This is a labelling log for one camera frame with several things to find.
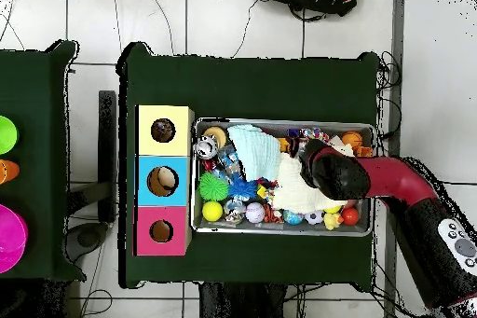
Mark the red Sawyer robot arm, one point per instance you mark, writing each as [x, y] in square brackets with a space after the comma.
[395, 180]

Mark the wooden three-hole box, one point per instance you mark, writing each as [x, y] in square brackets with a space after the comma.
[164, 150]

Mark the silver mesh bin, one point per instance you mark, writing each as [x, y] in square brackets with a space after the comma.
[261, 231]

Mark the mint green muslin cloth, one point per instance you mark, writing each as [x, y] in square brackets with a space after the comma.
[257, 154]

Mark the blue spiky ball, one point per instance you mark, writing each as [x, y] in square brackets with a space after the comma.
[242, 188]

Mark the crushed drink can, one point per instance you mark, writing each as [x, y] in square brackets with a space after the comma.
[206, 147]

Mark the green spiky ball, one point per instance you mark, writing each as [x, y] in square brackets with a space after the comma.
[213, 186]

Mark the white baseball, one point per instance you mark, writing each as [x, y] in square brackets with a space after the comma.
[255, 212]

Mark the yellow ball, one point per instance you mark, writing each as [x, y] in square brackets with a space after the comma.
[212, 211]

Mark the cream muslin cloth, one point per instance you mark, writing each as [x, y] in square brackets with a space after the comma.
[290, 187]

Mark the dark green table cloth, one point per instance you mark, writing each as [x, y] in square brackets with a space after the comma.
[261, 86]

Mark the yellow rubber duck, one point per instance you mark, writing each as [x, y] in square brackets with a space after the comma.
[331, 221]

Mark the orange toy basketball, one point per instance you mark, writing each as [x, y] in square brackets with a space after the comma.
[352, 139]

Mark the red-orange ball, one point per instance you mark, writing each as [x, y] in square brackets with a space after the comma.
[350, 216]

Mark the green-clothed side table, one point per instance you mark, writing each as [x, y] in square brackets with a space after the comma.
[33, 109]

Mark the orange plastic cup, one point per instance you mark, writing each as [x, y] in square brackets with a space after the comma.
[8, 171]

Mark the magenta plastic bowl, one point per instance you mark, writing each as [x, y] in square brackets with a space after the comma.
[11, 236]

